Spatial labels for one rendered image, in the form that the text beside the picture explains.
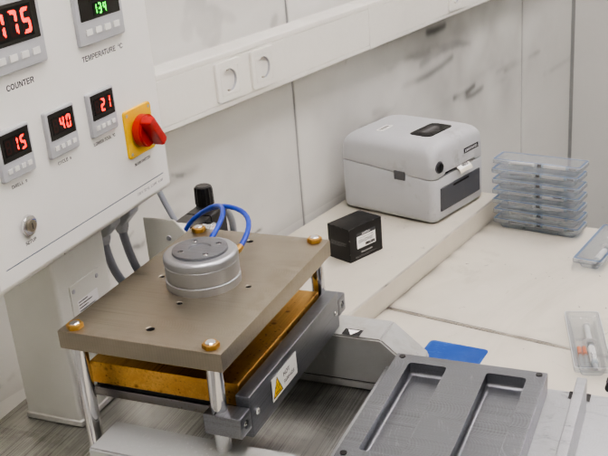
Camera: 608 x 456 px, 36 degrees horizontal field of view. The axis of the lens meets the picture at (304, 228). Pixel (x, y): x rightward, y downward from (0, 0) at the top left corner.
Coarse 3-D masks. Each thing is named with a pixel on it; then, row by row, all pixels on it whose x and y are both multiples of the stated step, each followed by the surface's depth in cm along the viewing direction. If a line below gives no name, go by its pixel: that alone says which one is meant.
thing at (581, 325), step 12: (576, 312) 157; (588, 312) 157; (576, 324) 153; (588, 324) 153; (600, 324) 153; (576, 336) 150; (588, 336) 149; (600, 336) 149; (576, 348) 146; (588, 348) 146; (600, 348) 146; (576, 360) 143; (588, 360) 143; (600, 360) 142
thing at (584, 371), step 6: (600, 318) 154; (570, 342) 148; (606, 342) 147; (570, 348) 147; (576, 372) 141; (582, 372) 141; (588, 372) 141; (594, 372) 141; (600, 372) 141; (606, 372) 140
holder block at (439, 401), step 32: (384, 384) 99; (416, 384) 101; (448, 384) 98; (480, 384) 98; (512, 384) 99; (544, 384) 97; (384, 416) 96; (416, 416) 96; (448, 416) 93; (480, 416) 95; (512, 416) 94; (352, 448) 89; (384, 448) 91; (416, 448) 88; (448, 448) 88; (480, 448) 90; (512, 448) 87
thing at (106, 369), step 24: (288, 312) 102; (264, 336) 98; (96, 360) 96; (120, 360) 95; (240, 360) 93; (264, 360) 94; (120, 384) 95; (144, 384) 94; (168, 384) 93; (192, 384) 91; (240, 384) 90; (192, 408) 93
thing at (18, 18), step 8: (8, 8) 86; (16, 8) 87; (24, 8) 88; (0, 16) 85; (8, 16) 86; (16, 16) 87; (24, 16) 88; (0, 24) 85; (8, 24) 86; (16, 24) 87; (24, 24) 88; (32, 24) 89; (0, 32) 85; (8, 32) 86; (16, 32) 87; (24, 32) 88; (32, 32) 89; (0, 40) 86; (8, 40) 87
